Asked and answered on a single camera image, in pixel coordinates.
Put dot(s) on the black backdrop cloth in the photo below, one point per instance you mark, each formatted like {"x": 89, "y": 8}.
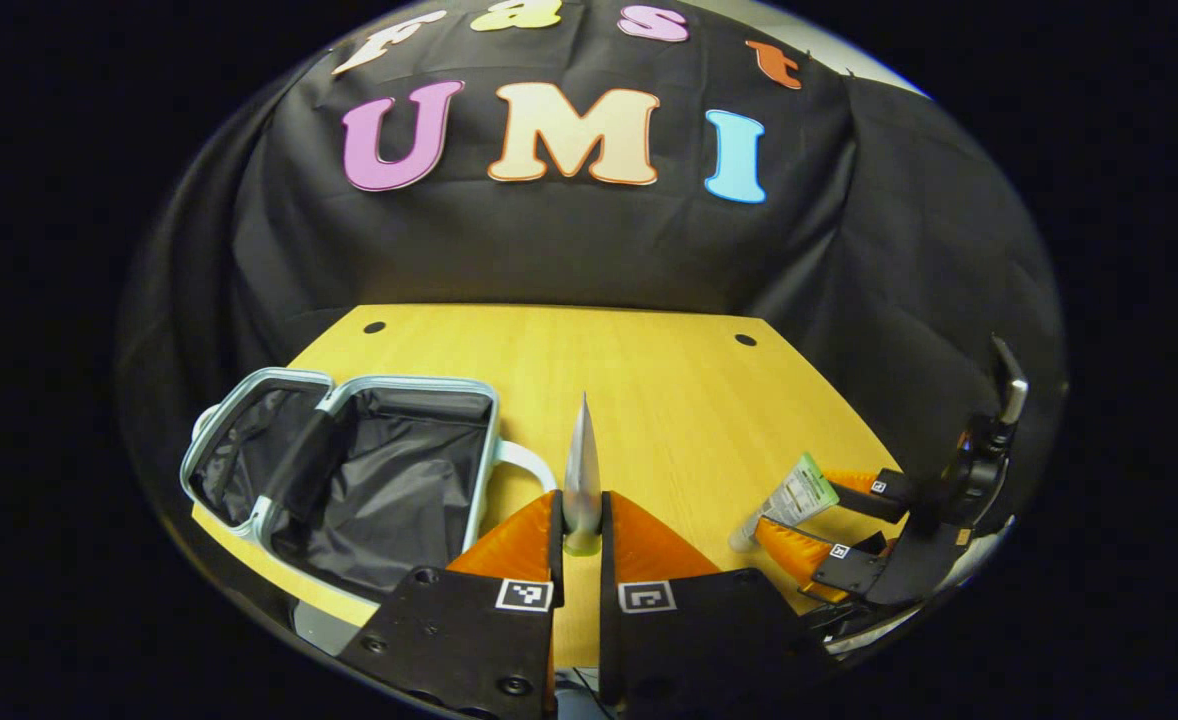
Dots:
{"x": 549, "y": 250}

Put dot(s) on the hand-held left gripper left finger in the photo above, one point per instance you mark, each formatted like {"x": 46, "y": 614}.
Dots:
{"x": 556, "y": 550}

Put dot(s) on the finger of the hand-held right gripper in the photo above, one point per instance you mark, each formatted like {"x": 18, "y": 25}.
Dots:
{"x": 889, "y": 495}
{"x": 844, "y": 572}

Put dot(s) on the light blue suitcase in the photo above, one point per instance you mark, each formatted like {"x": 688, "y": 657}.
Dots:
{"x": 389, "y": 490}

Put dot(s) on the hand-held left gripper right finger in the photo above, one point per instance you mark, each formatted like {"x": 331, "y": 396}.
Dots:
{"x": 606, "y": 550}

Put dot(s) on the silver skin care tube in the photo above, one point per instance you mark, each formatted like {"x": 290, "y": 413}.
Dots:
{"x": 582, "y": 480}

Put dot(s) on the white tube with green label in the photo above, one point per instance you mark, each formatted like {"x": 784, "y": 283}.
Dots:
{"x": 794, "y": 495}

